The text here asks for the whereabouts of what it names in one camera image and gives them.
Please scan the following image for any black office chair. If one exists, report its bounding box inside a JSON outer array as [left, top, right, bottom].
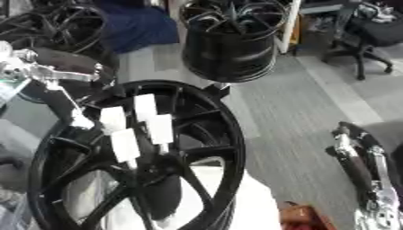
[[319, 1, 403, 82]]

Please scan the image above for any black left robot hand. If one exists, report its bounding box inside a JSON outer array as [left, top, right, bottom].
[[17, 47, 120, 131]]

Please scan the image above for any blue fabric object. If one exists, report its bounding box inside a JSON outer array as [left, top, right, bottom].
[[95, 0, 182, 56]]

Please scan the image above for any black spoked wheel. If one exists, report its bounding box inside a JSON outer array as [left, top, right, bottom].
[[25, 79, 249, 230]]

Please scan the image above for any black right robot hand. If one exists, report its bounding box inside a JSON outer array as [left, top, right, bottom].
[[324, 120, 403, 211]]

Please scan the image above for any white shelf post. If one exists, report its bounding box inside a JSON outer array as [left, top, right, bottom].
[[273, 0, 304, 56]]

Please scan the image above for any white wheel stand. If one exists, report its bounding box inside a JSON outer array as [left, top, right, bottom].
[[61, 164, 285, 230]]

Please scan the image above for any brown leather object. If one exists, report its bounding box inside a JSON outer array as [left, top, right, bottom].
[[277, 200, 339, 230]]

